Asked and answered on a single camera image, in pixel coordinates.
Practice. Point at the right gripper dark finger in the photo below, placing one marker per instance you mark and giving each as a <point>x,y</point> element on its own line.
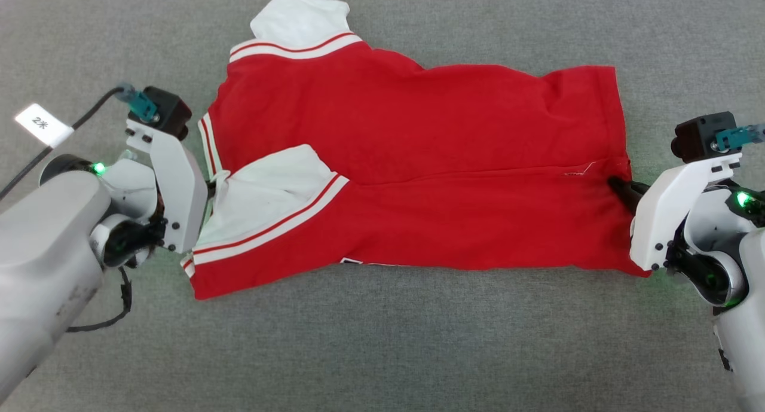
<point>627,194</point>

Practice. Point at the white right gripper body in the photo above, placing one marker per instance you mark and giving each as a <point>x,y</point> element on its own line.
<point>669,214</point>

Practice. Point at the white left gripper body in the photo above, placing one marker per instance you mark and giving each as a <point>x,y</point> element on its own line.
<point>176,185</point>

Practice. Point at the red and white garment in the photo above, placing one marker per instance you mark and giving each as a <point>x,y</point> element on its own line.
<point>418,173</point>

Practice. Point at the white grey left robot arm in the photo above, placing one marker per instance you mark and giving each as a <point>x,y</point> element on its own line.
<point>48,250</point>

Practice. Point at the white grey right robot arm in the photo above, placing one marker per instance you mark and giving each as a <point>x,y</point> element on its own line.
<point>735,268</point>

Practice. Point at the grey fabric sofa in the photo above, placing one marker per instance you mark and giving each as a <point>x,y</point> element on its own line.
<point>382,352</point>

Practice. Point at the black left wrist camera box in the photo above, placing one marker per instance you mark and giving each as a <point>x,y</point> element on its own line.
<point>170,112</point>

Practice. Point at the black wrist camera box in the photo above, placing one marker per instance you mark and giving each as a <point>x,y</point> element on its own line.
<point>170,112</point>
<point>702,137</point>

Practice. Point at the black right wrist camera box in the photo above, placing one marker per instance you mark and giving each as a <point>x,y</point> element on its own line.
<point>702,137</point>

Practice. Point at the teal left camera connector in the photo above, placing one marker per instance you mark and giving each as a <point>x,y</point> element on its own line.
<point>140,103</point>

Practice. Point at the teal camera connector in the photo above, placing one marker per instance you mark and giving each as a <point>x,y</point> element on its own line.
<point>738,137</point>
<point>140,103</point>

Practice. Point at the teal right camera connector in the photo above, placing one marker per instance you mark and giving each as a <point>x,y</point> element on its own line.
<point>738,137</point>

